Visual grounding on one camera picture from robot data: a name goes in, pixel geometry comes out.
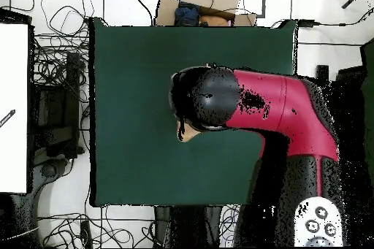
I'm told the black equipment stand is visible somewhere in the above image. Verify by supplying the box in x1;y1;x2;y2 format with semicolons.
28;51;86;162

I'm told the black marker pen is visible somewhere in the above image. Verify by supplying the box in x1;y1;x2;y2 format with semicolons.
0;109;16;129

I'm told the white panel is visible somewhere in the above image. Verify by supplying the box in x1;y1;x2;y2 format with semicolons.
0;22;30;194

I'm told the black upright bar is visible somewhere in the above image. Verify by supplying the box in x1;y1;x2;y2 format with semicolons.
316;64;330;80

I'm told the orange garment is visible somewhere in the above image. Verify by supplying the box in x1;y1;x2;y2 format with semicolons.
199;15;232;27

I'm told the black cable tangle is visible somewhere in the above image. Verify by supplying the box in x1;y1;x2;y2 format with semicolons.
30;34;91;86

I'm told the green cloth covered furniture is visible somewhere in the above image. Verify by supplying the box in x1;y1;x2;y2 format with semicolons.
360;37;374;180

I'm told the tan terry towel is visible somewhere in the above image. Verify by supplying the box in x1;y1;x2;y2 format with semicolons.
175;120;203;143

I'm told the dark blue garment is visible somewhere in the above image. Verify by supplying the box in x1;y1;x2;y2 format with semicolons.
174;1;202;27

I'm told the dark green table cloth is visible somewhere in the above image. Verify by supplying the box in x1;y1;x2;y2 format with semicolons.
88;16;297;207

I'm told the black power adapter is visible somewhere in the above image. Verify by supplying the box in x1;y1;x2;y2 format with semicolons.
297;18;317;28

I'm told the black power strip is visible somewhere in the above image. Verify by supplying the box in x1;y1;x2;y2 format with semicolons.
80;220;94;249

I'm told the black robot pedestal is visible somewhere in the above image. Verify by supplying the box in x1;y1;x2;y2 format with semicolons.
154;204;223;248

